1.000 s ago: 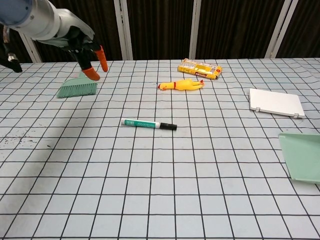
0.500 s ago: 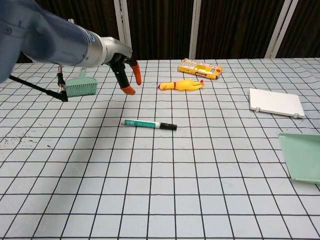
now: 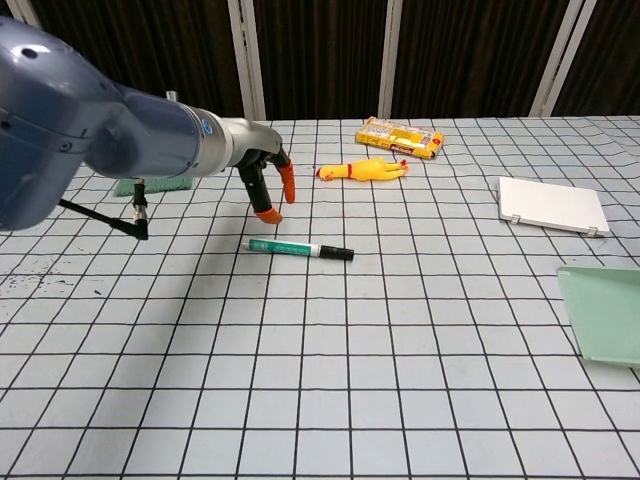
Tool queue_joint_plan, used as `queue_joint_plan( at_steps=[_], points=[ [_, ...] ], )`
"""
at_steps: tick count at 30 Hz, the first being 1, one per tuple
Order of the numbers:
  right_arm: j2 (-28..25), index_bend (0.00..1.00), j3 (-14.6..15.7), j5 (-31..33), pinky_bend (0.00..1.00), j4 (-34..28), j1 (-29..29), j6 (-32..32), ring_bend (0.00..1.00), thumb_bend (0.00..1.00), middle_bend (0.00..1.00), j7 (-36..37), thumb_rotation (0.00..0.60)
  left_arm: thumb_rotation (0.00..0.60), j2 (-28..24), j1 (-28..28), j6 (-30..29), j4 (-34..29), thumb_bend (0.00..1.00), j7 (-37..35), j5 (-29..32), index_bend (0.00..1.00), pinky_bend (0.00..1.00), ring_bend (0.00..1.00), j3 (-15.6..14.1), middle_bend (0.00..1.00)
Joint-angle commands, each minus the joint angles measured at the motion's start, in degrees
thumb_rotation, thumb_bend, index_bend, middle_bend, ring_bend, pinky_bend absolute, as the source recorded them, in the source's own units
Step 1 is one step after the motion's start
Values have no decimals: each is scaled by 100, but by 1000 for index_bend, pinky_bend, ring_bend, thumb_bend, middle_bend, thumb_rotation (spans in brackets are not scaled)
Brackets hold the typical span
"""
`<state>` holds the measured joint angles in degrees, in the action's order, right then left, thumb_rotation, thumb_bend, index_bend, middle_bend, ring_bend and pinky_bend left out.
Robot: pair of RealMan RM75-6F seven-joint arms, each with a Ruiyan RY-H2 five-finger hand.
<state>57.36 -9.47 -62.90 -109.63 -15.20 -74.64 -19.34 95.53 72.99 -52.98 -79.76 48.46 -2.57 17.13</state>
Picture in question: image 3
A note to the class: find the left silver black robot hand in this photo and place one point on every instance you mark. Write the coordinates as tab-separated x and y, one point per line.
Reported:
255	142

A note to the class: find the white green marker body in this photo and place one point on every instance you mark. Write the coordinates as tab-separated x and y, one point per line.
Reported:
280	247

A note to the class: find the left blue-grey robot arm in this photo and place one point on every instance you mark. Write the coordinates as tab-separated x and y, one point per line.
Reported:
75	120

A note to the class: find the green hand broom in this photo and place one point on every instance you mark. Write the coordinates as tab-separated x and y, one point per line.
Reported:
160	185

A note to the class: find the yellow rubber chicken toy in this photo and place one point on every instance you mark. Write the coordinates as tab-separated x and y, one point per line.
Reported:
365	168

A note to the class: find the yellow snack package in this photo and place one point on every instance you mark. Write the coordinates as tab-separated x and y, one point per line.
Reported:
400	136

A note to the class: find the white black checkered tablecloth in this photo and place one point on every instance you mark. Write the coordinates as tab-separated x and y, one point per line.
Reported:
320	360

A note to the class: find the white flat hinged case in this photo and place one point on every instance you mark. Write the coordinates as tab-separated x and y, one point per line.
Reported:
550	205

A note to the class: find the green plastic dustpan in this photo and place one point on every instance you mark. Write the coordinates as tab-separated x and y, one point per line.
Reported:
607	315

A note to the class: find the white metal frame post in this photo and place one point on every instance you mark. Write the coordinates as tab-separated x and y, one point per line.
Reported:
390	55
246	55
562	55
22	9

